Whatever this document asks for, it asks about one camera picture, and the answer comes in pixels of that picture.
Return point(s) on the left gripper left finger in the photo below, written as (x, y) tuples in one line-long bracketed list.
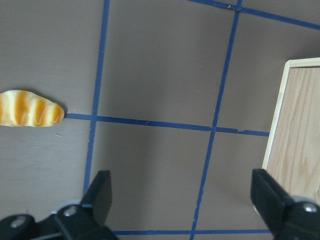
[(82, 221)]

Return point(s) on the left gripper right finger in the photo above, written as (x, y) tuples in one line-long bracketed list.
[(287, 217)]

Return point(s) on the wooden drawer cabinet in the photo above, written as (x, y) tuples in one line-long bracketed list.
[(292, 155)]

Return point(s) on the toy bread loaf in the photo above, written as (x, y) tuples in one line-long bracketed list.
[(21, 108)]

